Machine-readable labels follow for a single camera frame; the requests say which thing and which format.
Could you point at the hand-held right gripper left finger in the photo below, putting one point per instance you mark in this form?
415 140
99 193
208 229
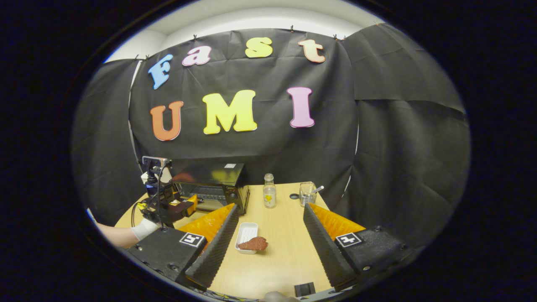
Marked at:
216 251

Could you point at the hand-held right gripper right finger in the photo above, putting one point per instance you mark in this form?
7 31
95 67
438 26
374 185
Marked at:
325 251

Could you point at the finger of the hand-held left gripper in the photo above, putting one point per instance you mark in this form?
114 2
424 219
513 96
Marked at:
186 206

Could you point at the clear glass bottle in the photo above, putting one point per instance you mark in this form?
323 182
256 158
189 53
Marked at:
269 195

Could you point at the white toaster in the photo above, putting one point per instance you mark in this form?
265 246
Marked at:
144 178

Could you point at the thin silver stick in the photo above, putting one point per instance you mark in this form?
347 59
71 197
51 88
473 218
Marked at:
319 190

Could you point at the white rectangular tray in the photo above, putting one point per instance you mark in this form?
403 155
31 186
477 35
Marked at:
247 230

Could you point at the black electric oven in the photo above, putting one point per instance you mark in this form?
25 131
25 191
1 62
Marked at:
209 174

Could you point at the brown meat steak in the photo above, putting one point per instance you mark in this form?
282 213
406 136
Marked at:
254 243

